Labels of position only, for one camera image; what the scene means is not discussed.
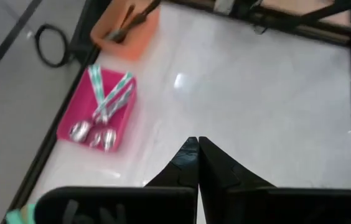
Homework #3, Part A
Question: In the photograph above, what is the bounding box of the black coiled hanging cable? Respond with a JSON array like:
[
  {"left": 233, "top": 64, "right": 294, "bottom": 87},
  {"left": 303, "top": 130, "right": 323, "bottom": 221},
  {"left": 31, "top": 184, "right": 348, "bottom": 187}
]
[{"left": 34, "top": 24, "right": 70, "bottom": 68}]

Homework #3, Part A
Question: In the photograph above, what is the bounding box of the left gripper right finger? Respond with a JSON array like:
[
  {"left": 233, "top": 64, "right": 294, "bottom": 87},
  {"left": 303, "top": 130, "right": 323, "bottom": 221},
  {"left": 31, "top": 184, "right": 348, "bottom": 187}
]
[{"left": 199, "top": 136, "right": 351, "bottom": 224}]

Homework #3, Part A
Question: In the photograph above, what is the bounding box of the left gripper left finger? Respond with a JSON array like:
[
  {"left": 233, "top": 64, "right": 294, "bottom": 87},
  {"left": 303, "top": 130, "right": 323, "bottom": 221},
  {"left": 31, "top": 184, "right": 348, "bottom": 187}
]
[{"left": 35, "top": 136, "right": 200, "bottom": 224}]

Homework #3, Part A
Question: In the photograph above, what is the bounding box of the pink plastic bin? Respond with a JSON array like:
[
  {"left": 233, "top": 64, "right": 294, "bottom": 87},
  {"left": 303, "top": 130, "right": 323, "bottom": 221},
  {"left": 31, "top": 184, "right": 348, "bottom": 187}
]
[{"left": 56, "top": 67, "right": 138, "bottom": 153}]

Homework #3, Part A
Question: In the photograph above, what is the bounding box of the teal white striped handle spoon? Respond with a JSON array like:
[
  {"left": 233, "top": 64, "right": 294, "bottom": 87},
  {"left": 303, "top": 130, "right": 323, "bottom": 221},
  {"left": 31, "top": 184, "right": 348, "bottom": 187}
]
[
  {"left": 87, "top": 63, "right": 106, "bottom": 124},
  {"left": 100, "top": 83, "right": 136, "bottom": 125},
  {"left": 91, "top": 71, "right": 134, "bottom": 124},
  {"left": 68, "top": 119, "right": 93, "bottom": 143},
  {"left": 102, "top": 128, "right": 118, "bottom": 152}
]

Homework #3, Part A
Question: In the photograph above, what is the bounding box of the orange plastic bin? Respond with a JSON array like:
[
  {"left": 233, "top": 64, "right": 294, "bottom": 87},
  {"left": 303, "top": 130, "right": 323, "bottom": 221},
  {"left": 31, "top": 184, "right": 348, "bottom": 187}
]
[{"left": 90, "top": 0, "right": 161, "bottom": 62}]

